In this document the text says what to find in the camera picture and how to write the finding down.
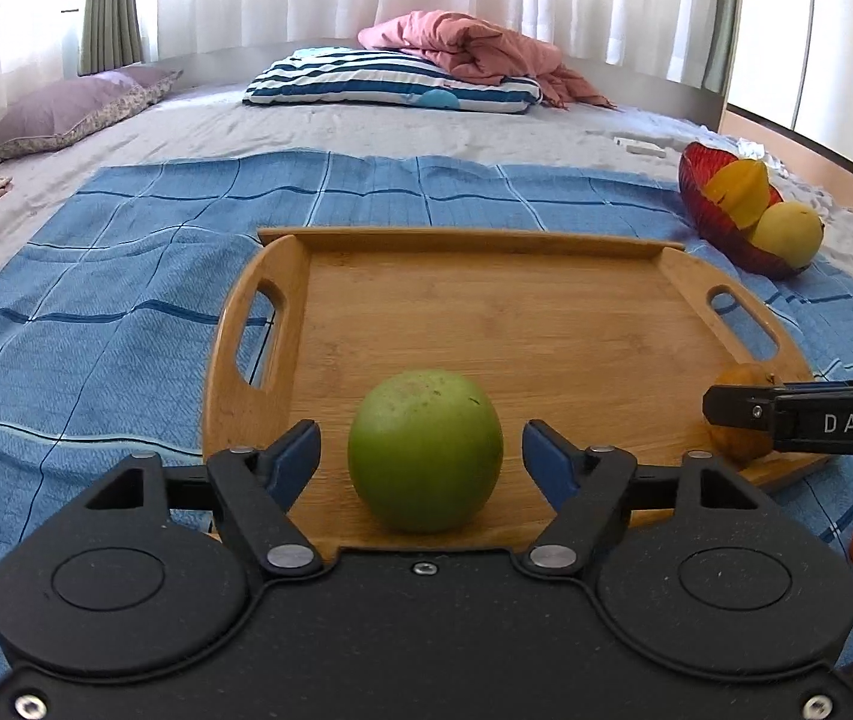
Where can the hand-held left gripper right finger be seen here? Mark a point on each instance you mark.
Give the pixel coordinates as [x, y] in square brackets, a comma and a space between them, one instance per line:
[546, 457]

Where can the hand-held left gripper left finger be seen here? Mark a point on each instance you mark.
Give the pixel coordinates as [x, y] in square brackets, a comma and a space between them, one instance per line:
[299, 454]

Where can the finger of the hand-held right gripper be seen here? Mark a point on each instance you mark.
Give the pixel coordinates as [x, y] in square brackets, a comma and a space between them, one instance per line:
[734, 405]

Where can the large brownish orange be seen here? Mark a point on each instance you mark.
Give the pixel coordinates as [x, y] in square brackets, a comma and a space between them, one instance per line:
[741, 445]

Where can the large green apple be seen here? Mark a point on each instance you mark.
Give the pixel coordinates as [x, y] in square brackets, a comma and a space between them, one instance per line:
[426, 450]

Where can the wooden tray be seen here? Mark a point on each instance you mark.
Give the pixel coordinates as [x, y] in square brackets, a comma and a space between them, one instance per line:
[509, 315]

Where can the yellow mango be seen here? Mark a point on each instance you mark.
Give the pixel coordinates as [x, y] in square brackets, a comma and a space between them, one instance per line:
[786, 236]

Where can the red glass bowl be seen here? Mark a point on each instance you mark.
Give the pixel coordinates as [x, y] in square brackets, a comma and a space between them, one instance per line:
[704, 206]

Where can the yellow starfruit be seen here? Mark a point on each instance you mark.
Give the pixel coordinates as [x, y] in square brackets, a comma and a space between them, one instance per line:
[741, 191]

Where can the blue checked blanket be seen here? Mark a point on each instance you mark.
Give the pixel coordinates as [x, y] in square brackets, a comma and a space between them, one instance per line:
[96, 315]

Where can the white crumpled cloth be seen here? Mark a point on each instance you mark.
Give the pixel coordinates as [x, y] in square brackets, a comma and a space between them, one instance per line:
[775, 161]

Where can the white small object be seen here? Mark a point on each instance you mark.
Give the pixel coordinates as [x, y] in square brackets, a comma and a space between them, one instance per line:
[644, 148]

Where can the bed with grey sheet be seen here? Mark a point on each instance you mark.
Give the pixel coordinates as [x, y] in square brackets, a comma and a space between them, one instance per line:
[209, 127]

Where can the blue white striped pillow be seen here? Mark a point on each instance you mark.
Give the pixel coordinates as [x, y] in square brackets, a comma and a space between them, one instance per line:
[336, 82]

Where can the green curtain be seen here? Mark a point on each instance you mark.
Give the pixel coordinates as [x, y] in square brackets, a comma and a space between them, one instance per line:
[723, 15]
[111, 7]

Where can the purple pillow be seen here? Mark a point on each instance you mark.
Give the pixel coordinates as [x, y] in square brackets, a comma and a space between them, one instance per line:
[66, 109]

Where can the pink quilt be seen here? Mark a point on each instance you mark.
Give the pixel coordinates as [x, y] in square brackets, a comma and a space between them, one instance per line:
[471, 45]

